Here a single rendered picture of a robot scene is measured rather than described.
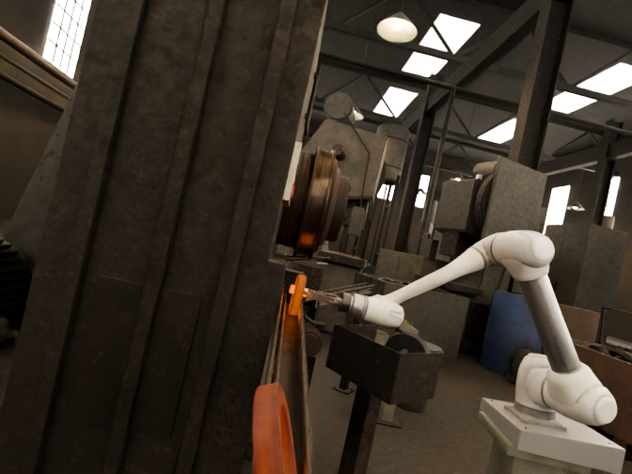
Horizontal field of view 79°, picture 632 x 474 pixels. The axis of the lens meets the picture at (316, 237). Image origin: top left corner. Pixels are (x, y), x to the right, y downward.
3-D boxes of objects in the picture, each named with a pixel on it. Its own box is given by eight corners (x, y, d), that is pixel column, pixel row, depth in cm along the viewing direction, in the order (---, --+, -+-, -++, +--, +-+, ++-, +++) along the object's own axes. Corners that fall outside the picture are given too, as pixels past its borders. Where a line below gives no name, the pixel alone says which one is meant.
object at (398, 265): (390, 318, 645) (404, 254, 647) (435, 339, 544) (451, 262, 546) (364, 314, 623) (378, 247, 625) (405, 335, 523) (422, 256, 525)
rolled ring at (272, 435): (277, 357, 61) (257, 361, 61) (275, 446, 43) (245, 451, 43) (297, 453, 65) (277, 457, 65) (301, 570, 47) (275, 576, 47)
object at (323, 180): (296, 260, 139) (324, 133, 140) (293, 254, 186) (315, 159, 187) (313, 263, 140) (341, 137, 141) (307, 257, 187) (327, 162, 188)
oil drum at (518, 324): (495, 375, 409) (513, 292, 410) (468, 357, 468) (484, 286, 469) (547, 386, 413) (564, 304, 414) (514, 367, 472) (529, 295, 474)
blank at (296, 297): (285, 322, 145) (293, 324, 145) (293, 295, 135) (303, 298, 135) (292, 292, 157) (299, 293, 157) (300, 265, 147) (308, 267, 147)
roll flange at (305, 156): (269, 253, 139) (297, 127, 139) (274, 249, 186) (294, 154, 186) (296, 260, 139) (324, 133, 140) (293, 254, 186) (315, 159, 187)
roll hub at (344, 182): (326, 240, 150) (341, 169, 150) (320, 239, 178) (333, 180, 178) (340, 243, 150) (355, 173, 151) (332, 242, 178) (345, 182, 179)
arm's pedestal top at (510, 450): (545, 435, 180) (547, 427, 180) (590, 476, 148) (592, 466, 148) (477, 418, 182) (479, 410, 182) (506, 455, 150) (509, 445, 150)
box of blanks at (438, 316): (367, 359, 359) (385, 278, 360) (334, 333, 438) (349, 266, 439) (455, 370, 393) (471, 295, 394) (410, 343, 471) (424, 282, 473)
